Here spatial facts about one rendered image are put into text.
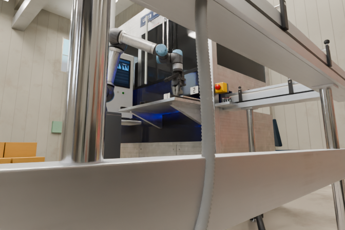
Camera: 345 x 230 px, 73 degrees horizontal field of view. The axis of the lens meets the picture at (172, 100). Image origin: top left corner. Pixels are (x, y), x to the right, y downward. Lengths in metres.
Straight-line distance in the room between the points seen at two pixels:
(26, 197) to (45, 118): 10.19
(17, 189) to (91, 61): 0.15
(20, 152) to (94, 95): 4.85
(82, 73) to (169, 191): 0.19
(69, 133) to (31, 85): 10.19
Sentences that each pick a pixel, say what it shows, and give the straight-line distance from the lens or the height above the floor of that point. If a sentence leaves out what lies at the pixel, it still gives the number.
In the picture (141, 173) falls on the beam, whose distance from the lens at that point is 0.30.
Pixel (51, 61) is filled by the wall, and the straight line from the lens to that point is 10.94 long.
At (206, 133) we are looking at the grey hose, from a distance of 0.39.
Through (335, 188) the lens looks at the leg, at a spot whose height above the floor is 0.38.
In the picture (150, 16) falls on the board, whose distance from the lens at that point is 2.70.
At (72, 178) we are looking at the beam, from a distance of 0.26.
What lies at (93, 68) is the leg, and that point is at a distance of 0.30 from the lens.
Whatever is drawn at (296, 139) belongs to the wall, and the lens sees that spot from 5.17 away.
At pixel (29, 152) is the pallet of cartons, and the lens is 5.17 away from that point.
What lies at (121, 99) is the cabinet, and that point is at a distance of 2.44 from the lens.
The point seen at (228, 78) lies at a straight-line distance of 2.02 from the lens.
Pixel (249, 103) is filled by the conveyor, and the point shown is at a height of 0.86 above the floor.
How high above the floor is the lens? 0.57
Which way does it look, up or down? 11 degrees up
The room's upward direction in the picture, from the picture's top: straight up
